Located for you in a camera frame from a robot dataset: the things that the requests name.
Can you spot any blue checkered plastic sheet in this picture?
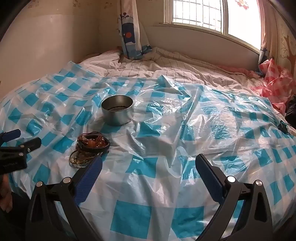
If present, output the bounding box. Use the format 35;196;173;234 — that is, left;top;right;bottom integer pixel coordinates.
0;61;296;241

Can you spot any blue patterned pillow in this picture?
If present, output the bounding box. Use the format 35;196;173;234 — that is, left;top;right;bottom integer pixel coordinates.
117;0;153;60

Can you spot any pink edged curtain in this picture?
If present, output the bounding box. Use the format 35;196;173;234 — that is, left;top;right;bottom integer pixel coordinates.
257;0;278;66

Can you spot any person's left hand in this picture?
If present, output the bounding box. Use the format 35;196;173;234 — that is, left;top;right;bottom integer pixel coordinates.
0;175;13;213

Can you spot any barred window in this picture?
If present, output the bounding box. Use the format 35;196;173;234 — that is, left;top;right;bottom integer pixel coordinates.
164;0;263;50

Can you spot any white striped quilt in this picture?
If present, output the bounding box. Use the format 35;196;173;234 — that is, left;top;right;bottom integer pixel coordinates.
77;47;264;93

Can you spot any pile of mixed bracelets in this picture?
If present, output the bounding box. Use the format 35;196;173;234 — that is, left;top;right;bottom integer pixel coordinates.
69;131;110;168

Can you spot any tree wall sticker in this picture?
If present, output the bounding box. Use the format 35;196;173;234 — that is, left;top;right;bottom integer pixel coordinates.
277;28;296;70

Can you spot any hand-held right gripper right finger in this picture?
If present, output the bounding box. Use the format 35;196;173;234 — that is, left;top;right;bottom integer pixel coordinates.
195;153;274;241

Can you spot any pink blanket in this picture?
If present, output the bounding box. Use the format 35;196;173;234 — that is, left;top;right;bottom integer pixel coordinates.
217;65;263;79

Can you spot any pink checkered plastic sheet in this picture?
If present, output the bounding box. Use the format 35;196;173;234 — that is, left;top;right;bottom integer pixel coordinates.
251;58;296;114

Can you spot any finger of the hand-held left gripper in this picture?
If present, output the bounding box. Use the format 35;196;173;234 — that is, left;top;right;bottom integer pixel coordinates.
13;137;42;155
0;129;21;147

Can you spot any round metal tin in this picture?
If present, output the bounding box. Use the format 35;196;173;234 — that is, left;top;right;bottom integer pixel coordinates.
101;96;134;126

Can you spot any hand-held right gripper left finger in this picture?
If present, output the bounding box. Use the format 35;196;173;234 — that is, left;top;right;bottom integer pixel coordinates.
25;156;103;241

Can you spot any black plastic bag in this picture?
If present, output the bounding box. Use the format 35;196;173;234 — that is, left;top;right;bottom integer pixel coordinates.
285;94;296;127

